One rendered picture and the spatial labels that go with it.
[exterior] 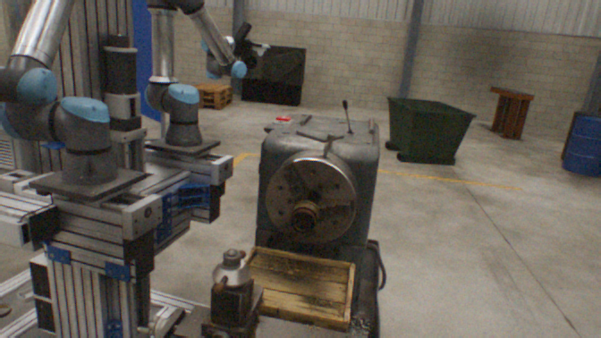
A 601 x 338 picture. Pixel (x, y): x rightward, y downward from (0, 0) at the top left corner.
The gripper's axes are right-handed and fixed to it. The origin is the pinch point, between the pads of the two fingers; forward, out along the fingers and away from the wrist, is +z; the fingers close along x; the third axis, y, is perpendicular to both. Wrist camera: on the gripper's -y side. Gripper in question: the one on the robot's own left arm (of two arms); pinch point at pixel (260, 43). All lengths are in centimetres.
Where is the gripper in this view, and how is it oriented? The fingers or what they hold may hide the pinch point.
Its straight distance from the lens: 208.6
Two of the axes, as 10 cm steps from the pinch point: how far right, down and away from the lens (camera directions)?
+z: 6.1, -1.9, 7.7
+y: -1.9, 9.1, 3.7
